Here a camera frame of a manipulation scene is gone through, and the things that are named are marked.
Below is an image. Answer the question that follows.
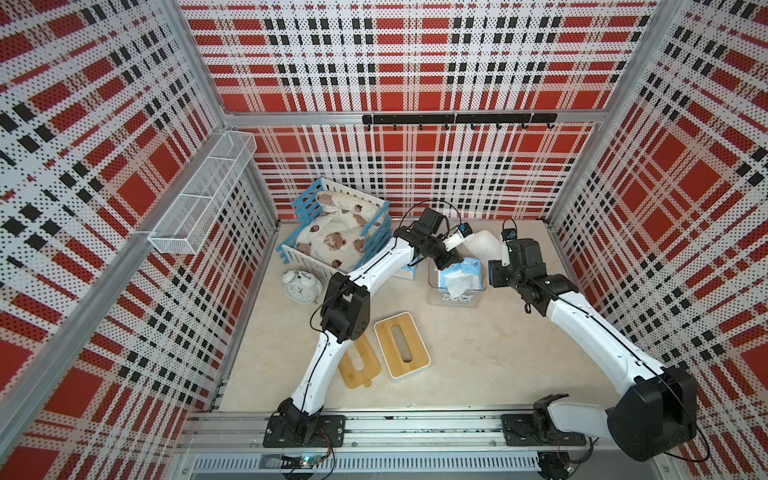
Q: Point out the bamboo lid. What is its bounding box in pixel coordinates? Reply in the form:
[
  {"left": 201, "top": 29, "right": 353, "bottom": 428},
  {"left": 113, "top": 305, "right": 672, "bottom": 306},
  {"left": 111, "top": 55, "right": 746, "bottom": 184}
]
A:
[{"left": 338, "top": 334, "right": 381, "bottom": 390}]

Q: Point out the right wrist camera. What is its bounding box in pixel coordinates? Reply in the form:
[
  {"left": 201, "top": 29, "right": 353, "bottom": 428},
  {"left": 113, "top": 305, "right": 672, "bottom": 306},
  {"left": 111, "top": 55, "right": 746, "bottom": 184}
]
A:
[{"left": 501, "top": 227, "right": 519, "bottom": 266}]

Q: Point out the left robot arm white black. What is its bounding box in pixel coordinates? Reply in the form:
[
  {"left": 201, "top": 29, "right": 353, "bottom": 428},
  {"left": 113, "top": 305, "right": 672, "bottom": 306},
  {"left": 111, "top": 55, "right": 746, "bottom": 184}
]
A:
[{"left": 277, "top": 208, "right": 473, "bottom": 442}]

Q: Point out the white wire mesh shelf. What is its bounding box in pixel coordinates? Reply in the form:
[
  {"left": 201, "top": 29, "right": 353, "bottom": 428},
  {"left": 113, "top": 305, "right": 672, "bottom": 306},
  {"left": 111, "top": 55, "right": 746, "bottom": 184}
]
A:
[{"left": 149, "top": 131, "right": 256, "bottom": 255}]

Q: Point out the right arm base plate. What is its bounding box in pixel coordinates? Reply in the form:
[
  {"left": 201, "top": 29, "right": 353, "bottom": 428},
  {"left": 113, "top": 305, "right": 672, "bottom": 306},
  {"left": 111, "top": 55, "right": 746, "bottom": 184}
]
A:
[{"left": 501, "top": 412, "right": 587, "bottom": 447}]

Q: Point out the blue white slatted crate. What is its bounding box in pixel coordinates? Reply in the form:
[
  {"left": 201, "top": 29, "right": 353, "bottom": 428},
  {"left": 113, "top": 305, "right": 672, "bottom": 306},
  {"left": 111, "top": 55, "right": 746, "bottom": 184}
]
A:
[{"left": 277, "top": 178, "right": 391, "bottom": 282}]

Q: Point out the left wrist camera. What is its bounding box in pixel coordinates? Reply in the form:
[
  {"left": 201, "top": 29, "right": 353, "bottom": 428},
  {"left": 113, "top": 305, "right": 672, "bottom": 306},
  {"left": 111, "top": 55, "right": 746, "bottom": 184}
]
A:
[{"left": 443, "top": 222, "right": 474, "bottom": 251}]

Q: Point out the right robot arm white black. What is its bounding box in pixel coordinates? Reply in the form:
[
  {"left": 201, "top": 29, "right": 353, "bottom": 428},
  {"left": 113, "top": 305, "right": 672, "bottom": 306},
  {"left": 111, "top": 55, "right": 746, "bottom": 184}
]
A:
[{"left": 488, "top": 238, "right": 699, "bottom": 461}]

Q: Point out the white plastic box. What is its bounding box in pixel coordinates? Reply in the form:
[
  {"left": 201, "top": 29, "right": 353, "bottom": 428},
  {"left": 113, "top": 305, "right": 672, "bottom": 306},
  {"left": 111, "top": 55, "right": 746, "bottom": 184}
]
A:
[{"left": 463, "top": 230, "right": 502, "bottom": 265}]

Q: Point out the blue tissue pack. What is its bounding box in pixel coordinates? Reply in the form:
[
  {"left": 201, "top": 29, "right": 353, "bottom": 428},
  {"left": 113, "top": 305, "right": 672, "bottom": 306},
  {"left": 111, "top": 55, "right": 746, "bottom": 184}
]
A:
[
  {"left": 438, "top": 258, "right": 482, "bottom": 299},
  {"left": 393, "top": 265, "right": 418, "bottom": 280}
]

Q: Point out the black hook rail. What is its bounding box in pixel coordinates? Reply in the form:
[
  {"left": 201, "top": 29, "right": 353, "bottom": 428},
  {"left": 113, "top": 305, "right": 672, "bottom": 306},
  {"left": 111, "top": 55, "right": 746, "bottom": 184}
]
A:
[{"left": 362, "top": 112, "right": 558, "bottom": 127}]

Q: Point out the blue tissue pack front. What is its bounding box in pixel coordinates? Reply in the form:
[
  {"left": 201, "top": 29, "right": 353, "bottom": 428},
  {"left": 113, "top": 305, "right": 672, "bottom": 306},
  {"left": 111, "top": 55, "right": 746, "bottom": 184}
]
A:
[{"left": 438, "top": 258, "right": 482, "bottom": 299}]

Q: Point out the white bamboo-lid tissue box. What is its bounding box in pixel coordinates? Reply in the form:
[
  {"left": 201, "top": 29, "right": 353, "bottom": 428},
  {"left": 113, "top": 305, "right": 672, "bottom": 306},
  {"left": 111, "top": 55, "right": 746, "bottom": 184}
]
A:
[{"left": 374, "top": 312, "right": 432, "bottom": 381}]

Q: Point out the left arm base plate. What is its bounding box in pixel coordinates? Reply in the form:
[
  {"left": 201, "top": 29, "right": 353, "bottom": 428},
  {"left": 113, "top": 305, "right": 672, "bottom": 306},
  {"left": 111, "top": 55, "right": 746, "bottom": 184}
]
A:
[{"left": 262, "top": 413, "right": 347, "bottom": 448}]

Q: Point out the white alarm clock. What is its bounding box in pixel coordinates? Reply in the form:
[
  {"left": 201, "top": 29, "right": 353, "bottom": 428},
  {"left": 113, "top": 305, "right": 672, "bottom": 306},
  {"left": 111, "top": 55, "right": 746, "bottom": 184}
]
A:
[{"left": 281, "top": 269, "right": 323, "bottom": 304}]

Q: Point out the green circuit board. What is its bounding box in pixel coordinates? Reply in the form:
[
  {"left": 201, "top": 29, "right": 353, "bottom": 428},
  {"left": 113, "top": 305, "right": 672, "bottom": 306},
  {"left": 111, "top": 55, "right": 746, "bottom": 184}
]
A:
[{"left": 281, "top": 455, "right": 323, "bottom": 470}]

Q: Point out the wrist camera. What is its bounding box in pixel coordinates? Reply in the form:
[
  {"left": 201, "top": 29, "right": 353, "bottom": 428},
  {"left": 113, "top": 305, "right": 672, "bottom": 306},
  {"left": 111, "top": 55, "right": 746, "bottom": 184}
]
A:
[
  {"left": 443, "top": 222, "right": 474, "bottom": 251},
  {"left": 501, "top": 227, "right": 519, "bottom": 266}
]

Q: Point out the bear print cloth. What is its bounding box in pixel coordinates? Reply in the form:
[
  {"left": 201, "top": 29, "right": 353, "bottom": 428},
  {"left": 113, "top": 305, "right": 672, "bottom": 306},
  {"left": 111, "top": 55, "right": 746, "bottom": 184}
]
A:
[{"left": 294, "top": 191, "right": 379, "bottom": 272}]

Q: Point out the clear plastic tissue box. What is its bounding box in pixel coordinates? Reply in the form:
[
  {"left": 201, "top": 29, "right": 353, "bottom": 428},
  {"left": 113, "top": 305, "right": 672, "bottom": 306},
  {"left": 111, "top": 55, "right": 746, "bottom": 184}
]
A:
[{"left": 427, "top": 258, "right": 487, "bottom": 308}]

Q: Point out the blue tissue pack rear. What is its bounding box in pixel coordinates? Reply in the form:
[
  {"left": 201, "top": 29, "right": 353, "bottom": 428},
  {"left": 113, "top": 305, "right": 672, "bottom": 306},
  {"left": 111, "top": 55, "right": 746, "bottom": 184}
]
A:
[{"left": 393, "top": 265, "right": 418, "bottom": 280}]

